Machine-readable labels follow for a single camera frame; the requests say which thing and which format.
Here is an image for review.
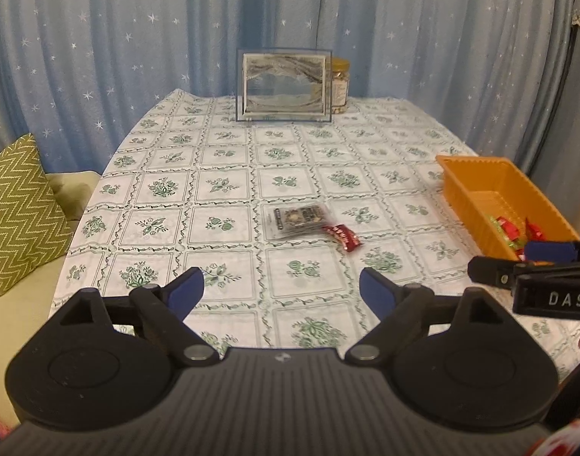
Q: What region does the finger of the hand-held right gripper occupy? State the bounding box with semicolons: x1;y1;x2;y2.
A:
526;237;580;263
467;256;516;288

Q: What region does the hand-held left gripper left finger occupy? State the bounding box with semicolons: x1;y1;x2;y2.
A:
38;267;220;366

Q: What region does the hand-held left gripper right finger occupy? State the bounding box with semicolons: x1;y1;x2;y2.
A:
359;267;526;366

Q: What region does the large shiny red snack packet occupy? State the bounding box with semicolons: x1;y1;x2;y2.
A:
498;217;526;244

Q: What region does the orange plastic tray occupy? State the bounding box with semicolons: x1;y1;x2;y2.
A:
435;155;580;262

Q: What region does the dark red long snack packet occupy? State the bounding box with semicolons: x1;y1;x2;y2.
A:
322;224;363;254

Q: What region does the grey clear snack packet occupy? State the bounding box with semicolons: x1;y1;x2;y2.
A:
262;202;332;241

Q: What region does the green floral tablecloth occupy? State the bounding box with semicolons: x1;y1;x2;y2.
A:
47;88;580;385

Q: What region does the red white printed cloth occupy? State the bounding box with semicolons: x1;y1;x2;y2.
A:
528;420;580;456

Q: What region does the beige sofa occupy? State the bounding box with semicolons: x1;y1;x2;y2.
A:
0;149;101;431

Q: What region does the green zigzag cushion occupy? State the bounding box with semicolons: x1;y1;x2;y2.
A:
0;133;74;298

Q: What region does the yellow lid clear jar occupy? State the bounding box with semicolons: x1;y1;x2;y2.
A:
329;58;351;115

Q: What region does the blue star curtain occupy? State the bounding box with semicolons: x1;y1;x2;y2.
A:
0;0;580;181

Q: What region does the sand art picture frame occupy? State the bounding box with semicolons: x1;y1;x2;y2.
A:
236;48;332;123

